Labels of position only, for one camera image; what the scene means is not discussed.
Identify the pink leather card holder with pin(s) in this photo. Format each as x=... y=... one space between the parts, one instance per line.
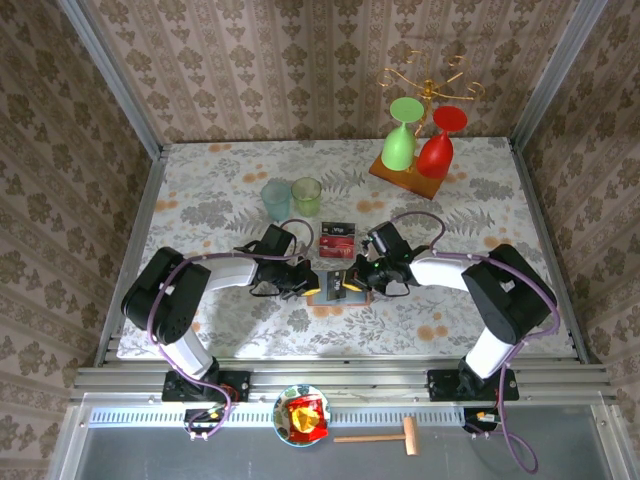
x=361 y=299

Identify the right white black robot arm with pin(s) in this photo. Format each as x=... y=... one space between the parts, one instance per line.
x=435 y=270

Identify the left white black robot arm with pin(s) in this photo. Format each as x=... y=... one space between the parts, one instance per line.
x=230 y=274

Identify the clear acrylic box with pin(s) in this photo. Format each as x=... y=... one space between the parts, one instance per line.
x=320 y=240

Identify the pale blue plastic cup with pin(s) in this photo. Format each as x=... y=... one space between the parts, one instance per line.
x=276 y=200

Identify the pale green plastic cup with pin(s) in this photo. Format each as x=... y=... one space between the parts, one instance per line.
x=306 y=197

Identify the gold glass rack wooden base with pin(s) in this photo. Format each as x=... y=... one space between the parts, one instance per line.
x=425 y=189

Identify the floral table cover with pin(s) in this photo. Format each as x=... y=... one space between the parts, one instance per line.
x=300 y=165

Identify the green plastic wine glass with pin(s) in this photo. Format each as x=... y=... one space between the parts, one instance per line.
x=398 y=147

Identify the patterned ceramic bowl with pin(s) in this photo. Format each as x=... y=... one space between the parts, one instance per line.
x=280 y=415

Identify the red plastic wine glass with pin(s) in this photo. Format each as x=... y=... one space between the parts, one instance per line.
x=435 y=155

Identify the red yellow snack bag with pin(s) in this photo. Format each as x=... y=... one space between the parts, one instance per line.
x=305 y=420

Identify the small wooden mallet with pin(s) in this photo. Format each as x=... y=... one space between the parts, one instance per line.
x=411 y=435

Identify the black connector box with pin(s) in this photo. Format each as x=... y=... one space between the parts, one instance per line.
x=200 y=422
x=472 y=425

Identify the perforated metal strip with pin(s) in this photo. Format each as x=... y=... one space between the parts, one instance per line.
x=150 y=417

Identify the grey metal shelf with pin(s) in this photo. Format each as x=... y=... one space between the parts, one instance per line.
x=200 y=460

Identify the aluminium frame cross rail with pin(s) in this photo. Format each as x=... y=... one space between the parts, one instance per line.
x=350 y=382

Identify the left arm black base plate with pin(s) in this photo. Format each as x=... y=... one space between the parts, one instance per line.
x=240 y=382

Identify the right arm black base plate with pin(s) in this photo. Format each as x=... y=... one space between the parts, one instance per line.
x=440 y=385

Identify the aluminium side rail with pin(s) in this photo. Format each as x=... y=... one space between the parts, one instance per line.
x=549 y=250
x=135 y=235

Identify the aluminium frame post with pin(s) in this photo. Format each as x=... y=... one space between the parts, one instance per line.
x=554 y=75
x=114 y=75

